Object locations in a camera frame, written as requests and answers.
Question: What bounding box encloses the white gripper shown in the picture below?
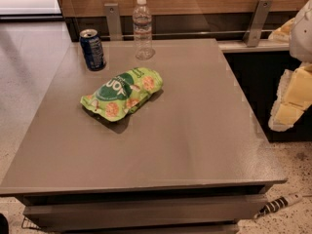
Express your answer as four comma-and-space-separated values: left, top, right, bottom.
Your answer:
268, 0, 312, 132

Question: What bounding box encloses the blue pepsi can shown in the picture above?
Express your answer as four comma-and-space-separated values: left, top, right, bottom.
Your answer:
80, 29, 106, 71

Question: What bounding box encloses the grey table with drawers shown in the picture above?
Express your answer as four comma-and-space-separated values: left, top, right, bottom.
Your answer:
1, 39, 286, 234

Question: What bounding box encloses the clear plastic water bottle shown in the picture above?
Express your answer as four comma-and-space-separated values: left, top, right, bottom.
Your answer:
133, 0, 155, 60

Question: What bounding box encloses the green snack bag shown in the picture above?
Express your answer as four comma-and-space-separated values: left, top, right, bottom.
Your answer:
80, 67, 163, 122

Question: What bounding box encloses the right metal bracket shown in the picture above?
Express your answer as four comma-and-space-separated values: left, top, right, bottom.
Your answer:
243, 0, 273, 48

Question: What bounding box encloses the metal bracket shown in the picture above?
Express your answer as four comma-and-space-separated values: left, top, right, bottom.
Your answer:
243, 0, 273, 48
104, 3, 123, 41

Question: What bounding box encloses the black white striped cable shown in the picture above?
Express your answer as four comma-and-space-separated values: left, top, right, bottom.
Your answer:
253, 192, 304, 219

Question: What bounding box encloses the left metal bracket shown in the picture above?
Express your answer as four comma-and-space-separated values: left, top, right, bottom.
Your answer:
104, 3, 123, 41

